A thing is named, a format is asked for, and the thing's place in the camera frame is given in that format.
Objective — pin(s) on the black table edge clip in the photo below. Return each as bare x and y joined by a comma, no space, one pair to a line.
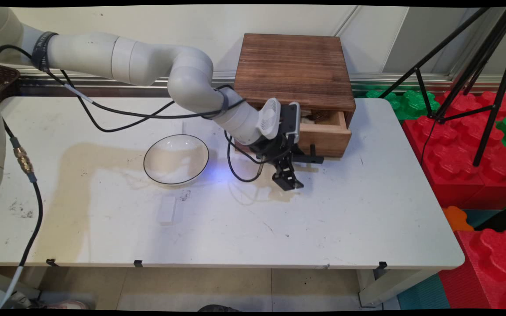
382,265
52,262
138,263

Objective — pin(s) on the aluminium wall rail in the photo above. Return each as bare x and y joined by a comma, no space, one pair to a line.
103,83

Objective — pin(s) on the black silver wrist camera box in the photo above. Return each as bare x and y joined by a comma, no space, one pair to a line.
290,123

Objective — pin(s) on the dark brown wooden cabinet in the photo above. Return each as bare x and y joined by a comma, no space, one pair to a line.
294,70

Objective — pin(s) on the white table leg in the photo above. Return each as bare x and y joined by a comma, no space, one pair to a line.
389,287

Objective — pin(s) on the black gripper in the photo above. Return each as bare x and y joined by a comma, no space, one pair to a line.
275,151

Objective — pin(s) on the black camera tripod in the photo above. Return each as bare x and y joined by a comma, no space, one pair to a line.
496,109

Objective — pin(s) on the white bowl with black rim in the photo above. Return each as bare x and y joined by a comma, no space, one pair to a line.
176,159

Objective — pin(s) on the orange foam block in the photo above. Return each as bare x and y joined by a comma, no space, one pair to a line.
455,218

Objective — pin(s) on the grey vented wrist module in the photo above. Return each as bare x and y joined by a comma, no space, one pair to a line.
269,118

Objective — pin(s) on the teal foam floor mat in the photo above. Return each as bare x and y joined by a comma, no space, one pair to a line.
424,294

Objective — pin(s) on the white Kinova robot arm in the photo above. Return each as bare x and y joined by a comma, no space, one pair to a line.
147,61

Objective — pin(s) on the large red foam block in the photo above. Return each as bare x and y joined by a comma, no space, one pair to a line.
490,272
450,166

